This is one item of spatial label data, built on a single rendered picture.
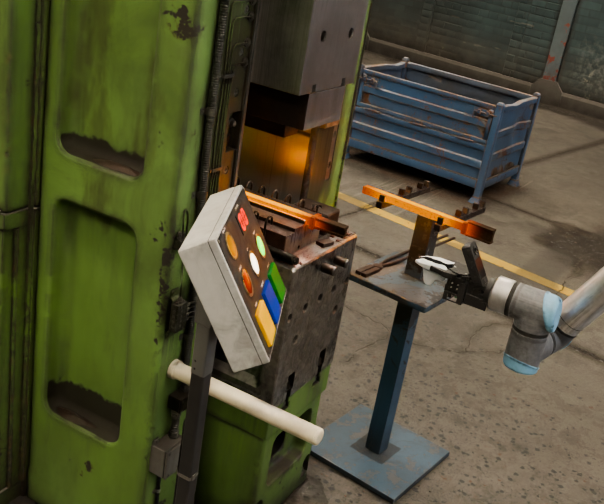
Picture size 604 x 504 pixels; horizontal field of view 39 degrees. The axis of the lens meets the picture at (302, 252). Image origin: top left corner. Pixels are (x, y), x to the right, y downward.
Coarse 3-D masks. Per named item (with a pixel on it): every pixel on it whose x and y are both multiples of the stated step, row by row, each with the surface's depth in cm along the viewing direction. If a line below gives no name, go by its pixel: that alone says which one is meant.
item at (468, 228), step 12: (372, 192) 271; (384, 192) 271; (396, 204) 267; (408, 204) 265; (420, 204) 265; (432, 216) 261; (444, 216) 259; (456, 228) 257; (468, 228) 255; (480, 228) 253; (492, 228) 252; (480, 240) 253; (492, 240) 253
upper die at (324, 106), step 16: (256, 96) 220; (272, 96) 218; (288, 96) 216; (304, 96) 213; (320, 96) 218; (336, 96) 226; (256, 112) 221; (272, 112) 219; (288, 112) 217; (304, 112) 214; (320, 112) 221; (336, 112) 229; (304, 128) 216
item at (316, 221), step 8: (248, 192) 246; (256, 200) 242; (264, 200) 242; (280, 208) 239; (288, 208) 239; (304, 216) 236; (312, 216) 235; (320, 216) 236; (312, 224) 234; (320, 224) 235; (328, 224) 233; (336, 224) 232; (344, 224) 233; (328, 232) 234; (336, 232) 233; (344, 232) 232
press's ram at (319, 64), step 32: (288, 0) 203; (320, 0) 202; (352, 0) 216; (288, 32) 205; (320, 32) 207; (352, 32) 223; (256, 64) 212; (288, 64) 207; (320, 64) 212; (352, 64) 228
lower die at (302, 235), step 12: (252, 192) 251; (252, 204) 242; (288, 204) 247; (264, 216) 236; (276, 216) 237; (288, 216) 237; (276, 228) 232; (288, 228) 232; (300, 228) 234; (276, 240) 229; (288, 240) 229; (300, 240) 236; (312, 240) 243; (288, 252) 232
